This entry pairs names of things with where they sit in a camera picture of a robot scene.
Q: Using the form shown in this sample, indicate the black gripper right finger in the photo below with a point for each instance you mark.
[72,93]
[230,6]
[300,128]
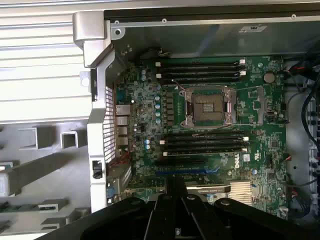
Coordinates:
[192,215]

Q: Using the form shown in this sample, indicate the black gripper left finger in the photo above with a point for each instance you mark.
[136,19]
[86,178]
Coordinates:
[162,215]

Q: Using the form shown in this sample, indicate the black Nvidia graphics card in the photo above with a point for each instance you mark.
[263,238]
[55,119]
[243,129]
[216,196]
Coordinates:
[207,189]

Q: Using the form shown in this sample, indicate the blue expansion slot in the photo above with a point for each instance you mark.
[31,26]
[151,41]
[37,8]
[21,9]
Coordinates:
[190,172]

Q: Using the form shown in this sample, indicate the silver finned chipset heatsink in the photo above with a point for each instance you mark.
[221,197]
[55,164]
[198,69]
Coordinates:
[240,189]

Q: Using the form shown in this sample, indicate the black expansion slot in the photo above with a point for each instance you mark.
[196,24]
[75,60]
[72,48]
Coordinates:
[180,162]

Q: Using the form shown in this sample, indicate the black RAM slot white clips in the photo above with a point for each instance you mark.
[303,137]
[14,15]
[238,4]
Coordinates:
[200,74]
[205,140]
[205,153]
[200,62]

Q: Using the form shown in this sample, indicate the thin metal locking lever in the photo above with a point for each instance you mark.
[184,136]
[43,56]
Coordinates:
[215,128]

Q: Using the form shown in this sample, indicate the metal rear port block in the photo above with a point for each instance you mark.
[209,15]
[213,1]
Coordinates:
[123,125]

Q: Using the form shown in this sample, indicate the green Dell motherboard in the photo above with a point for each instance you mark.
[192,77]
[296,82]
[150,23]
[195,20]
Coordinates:
[262,140]

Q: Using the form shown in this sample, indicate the silver open PC case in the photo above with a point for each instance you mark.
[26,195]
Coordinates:
[98,130]

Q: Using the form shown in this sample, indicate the grey parts rack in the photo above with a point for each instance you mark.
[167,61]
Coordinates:
[50,162]

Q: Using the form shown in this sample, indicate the round coin cell battery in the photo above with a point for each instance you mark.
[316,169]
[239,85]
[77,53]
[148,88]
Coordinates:
[269,77]

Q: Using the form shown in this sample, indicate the white label sticker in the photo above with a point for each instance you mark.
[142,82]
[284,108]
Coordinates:
[253,28]

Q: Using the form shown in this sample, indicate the CPU socket with metal frame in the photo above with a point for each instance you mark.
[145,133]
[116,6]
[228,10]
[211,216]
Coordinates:
[210,105]

